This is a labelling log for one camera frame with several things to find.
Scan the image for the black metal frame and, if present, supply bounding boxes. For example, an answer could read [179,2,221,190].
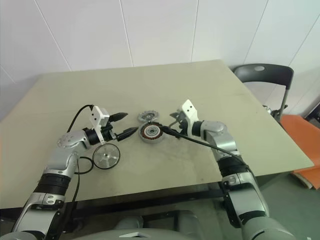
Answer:
[306,99,320,123]

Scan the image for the silver round gear plate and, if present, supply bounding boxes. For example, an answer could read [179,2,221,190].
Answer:
[136,110,157,124]

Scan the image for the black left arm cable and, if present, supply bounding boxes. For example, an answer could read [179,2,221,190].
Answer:
[66,104,95,216]

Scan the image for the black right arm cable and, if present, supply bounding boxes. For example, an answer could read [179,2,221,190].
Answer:
[178,133,255,176]

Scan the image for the black plastic chair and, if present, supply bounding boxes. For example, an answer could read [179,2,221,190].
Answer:
[232,63,295,123]

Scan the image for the silver motor stator copper windings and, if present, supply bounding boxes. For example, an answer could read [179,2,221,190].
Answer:
[138,121,165,144]

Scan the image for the black table underframe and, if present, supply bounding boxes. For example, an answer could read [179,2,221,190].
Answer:
[72,183,227,226]

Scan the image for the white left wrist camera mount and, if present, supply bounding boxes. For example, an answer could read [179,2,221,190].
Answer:
[89,105,111,146]

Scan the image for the grey robot torso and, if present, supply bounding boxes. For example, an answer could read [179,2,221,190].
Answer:
[44,221,241,240]

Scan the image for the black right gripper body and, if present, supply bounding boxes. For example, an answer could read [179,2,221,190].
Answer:
[174,114,192,137]

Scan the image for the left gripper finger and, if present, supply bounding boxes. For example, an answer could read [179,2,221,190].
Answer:
[109,112,129,123]
[115,126,139,143]

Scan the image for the silver rotor disc black rim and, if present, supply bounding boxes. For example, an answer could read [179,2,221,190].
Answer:
[92,144,122,170]

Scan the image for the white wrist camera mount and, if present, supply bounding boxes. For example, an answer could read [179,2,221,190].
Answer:
[89,105,111,146]
[176,99,201,138]

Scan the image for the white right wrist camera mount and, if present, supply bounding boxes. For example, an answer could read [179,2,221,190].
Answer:
[176,99,201,138]

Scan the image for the grey rounded shape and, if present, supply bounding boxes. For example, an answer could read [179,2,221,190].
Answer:
[115,215,145,232]

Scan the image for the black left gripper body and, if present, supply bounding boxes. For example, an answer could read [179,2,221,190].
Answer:
[101,121,119,143]

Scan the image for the orange chair seat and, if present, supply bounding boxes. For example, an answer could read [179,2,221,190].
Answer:
[279,113,320,190]

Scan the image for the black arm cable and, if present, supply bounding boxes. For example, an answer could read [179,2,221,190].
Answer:
[178,133,255,176]
[66,104,95,216]

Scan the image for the white flat panel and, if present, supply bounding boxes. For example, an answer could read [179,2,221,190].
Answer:
[291,169,320,191]

